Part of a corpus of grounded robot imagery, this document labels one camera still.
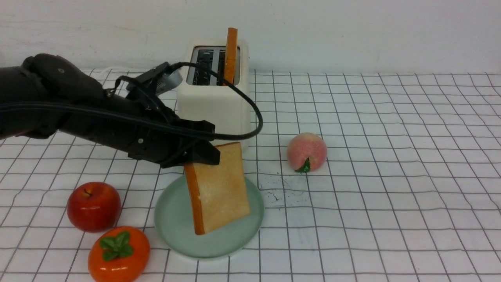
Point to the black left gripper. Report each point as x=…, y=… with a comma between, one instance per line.
x=168, y=149

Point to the toast slice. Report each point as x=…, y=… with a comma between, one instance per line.
x=218, y=193
x=231, y=52

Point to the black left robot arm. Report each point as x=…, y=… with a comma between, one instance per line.
x=47, y=93

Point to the cream white toaster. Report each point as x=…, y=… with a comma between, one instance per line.
x=203, y=97

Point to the pale green plate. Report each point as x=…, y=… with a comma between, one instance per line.
x=173, y=220

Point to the pink peach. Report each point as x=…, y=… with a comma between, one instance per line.
x=306, y=152

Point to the red apple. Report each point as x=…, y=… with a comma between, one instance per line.
x=94, y=207

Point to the orange persimmon with green leaves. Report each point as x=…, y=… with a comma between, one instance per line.
x=119, y=255

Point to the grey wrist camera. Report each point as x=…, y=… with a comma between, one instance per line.
x=160, y=79

